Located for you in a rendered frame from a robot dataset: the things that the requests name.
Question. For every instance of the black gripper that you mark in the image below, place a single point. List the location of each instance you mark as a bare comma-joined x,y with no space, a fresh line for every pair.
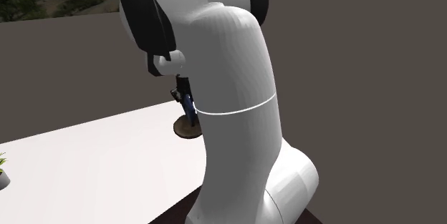
183,84

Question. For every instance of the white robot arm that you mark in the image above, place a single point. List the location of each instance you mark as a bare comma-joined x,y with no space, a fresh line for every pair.
230,76

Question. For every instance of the blue slender object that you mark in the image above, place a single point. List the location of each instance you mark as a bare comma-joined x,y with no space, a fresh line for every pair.
189,108

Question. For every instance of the brown round plate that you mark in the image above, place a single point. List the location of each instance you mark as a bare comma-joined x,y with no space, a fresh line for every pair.
184,129

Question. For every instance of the green plant in grey pot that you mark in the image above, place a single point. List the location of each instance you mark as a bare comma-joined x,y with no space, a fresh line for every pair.
2,180

